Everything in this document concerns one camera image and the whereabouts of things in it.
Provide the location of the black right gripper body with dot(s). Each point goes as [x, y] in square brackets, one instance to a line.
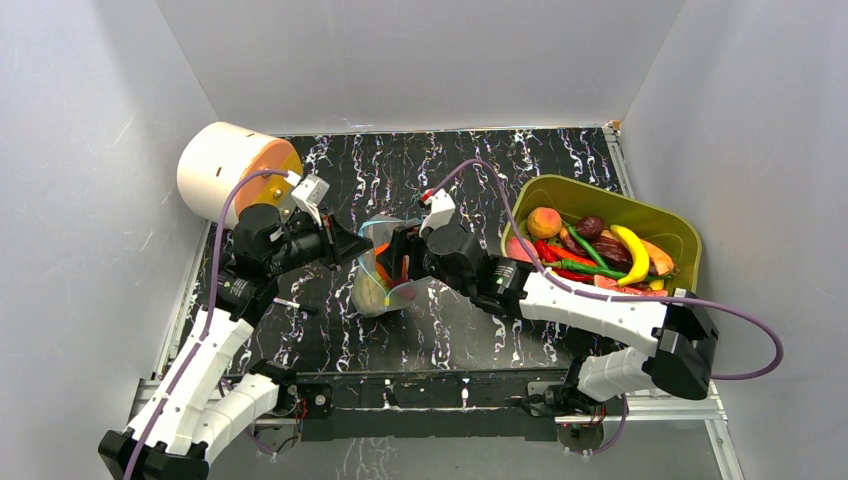
[408, 249]

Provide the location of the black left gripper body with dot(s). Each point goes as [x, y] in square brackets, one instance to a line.
[314, 242]

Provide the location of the orange toy fruit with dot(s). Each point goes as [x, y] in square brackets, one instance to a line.
[380, 259]

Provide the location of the green toy cabbage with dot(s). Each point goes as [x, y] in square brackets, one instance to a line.
[368, 294]

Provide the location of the clear zip top bag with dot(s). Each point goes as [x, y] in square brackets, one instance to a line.
[379, 229]

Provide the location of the toy peach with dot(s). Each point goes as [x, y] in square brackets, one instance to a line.
[544, 223]

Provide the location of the dark red toy plum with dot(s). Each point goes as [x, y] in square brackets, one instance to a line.
[590, 228]

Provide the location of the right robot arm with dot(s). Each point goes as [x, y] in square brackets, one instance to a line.
[667, 346]

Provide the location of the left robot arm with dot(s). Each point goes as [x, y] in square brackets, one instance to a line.
[191, 417]

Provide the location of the pink toy fruit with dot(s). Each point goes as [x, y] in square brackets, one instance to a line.
[521, 249]

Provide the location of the black and white marker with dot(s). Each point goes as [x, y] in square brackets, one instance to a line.
[296, 306]

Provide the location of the white round drawer cabinet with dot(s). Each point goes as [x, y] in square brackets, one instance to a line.
[220, 156]

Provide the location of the green toy chili pepper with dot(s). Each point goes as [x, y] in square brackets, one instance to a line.
[601, 267]

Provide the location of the yellow toy banana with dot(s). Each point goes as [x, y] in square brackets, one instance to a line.
[640, 257]

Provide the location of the orange toy carrot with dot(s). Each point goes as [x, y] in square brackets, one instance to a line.
[662, 261]

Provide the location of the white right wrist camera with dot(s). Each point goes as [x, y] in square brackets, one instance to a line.
[440, 208]

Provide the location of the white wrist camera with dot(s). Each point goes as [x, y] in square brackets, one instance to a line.
[440, 208]
[308, 192]

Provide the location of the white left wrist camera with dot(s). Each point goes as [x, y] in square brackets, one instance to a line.
[308, 192]

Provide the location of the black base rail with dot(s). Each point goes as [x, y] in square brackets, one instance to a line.
[463, 425]

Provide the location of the aluminium frame rail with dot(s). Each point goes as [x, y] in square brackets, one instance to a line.
[715, 397]

